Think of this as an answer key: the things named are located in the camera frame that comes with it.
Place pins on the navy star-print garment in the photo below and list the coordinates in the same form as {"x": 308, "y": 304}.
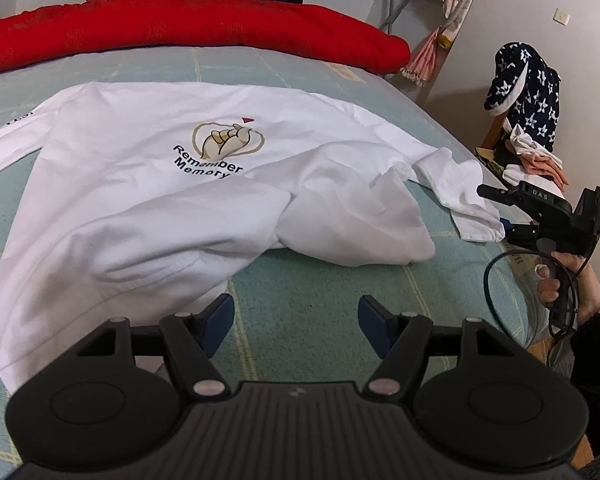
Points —
{"x": 525, "y": 85}

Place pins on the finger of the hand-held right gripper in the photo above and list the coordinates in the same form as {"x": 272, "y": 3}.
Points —
{"x": 497, "y": 194}
{"x": 522, "y": 234}

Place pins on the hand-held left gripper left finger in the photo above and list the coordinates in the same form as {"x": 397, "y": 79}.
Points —
{"x": 220, "y": 320}

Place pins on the white printed sweatshirt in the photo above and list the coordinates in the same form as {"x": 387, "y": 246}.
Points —
{"x": 155, "y": 200}

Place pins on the pink garment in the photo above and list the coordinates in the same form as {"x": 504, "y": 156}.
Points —
{"x": 542, "y": 167}

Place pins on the red quilt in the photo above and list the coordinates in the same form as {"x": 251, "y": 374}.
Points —
{"x": 180, "y": 30}

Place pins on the wall switch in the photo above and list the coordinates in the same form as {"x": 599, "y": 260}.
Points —
{"x": 561, "y": 16}

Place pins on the person's right hand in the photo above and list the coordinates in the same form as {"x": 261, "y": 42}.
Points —
{"x": 547, "y": 290}

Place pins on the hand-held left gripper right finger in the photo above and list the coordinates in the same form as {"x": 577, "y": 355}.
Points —
{"x": 375, "y": 325}

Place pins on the white crumpled garment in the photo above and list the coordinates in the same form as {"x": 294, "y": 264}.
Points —
{"x": 522, "y": 140}

